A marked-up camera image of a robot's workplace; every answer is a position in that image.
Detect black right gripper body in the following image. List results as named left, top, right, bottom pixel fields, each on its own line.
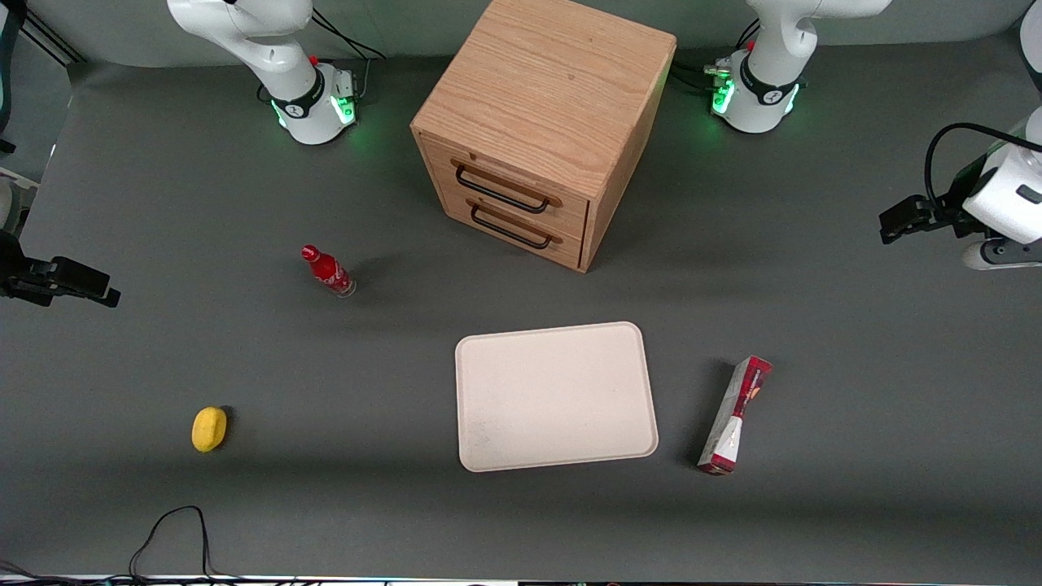
left=0, top=231, right=54, bottom=305

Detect red cookie box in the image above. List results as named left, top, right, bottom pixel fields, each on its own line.
left=697, top=355, right=774, bottom=477

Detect beige rectangular tray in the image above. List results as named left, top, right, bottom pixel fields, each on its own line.
left=454, top=321, right=660, bottom=474

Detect yellow lemon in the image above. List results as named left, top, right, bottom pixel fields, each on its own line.
left=191, top=406, right=230, bottom=453

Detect red cola bottle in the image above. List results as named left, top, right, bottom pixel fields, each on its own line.
left=300, top=244, right=357, bottom=299

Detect wooden drawer front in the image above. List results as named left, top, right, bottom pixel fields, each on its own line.
left=418, top=133, right=590, bottom=238
left=431, top=175, right=587, bottom=272

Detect wooden drawer cabinet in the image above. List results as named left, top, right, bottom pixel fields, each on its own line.
left=410, top=0, right=678, bottom=273

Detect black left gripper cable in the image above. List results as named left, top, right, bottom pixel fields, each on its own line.
left=923, top=122, right=1042, bottom=206

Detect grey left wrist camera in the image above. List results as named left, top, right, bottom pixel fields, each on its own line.
left=963, top=238, right=1042, bottom=270

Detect black left arm base cables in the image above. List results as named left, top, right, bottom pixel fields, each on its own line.
left=671, top=20, right=760, bottom=92

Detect black arm base cables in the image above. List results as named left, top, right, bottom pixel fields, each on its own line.
left=671, top=20, right=760, bottom=92
left=311, top=8, right=388, bottom=107

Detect black looped table cable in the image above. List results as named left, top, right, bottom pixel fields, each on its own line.
left=129, top=505, right=219, bottom=584

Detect black right arm base cables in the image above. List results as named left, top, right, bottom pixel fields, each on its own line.
left=311, top=8, right=388, bottom=107

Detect black metal drawer handle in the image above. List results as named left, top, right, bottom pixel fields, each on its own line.
left=466, top=198, right=563, bottom=250
left=452, top=159, right=563, bottom=216

